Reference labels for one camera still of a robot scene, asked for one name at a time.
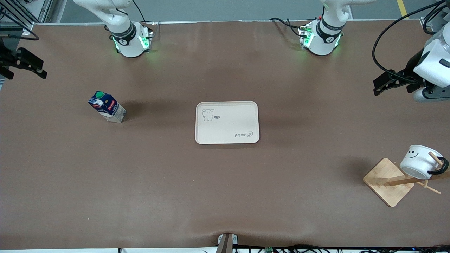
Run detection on white smiley face cup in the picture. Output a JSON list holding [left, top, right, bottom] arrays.
[[399, 144, 450, 180]]

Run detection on blue white milk carton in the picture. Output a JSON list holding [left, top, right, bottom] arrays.
[[88, 90, 127, 124]]

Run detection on wooden cup rack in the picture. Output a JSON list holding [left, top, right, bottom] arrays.
[[363, 151, 450, 208]]

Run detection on beige rectangular tray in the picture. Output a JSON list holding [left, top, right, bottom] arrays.
[[195, 101, 260, 145]]

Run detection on brown table mat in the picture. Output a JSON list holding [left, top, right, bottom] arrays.
[[0, 20, 450, 251]]

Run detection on aluminium frame profile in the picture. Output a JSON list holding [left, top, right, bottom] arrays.
[[0, 0, 54, 26], [419, 16, 450, 35]]

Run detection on black hanging cable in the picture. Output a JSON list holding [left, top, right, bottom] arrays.
[[422, 2, 450, 35]]

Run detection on black left arm base cables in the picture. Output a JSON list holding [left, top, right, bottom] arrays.
[[270, 17, 307, 40]]

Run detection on black right arm base cable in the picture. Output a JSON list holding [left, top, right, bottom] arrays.
[[131, 0, 161, 34]]

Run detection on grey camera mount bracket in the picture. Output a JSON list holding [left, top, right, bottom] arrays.
[[217, 233, 239, 253]]

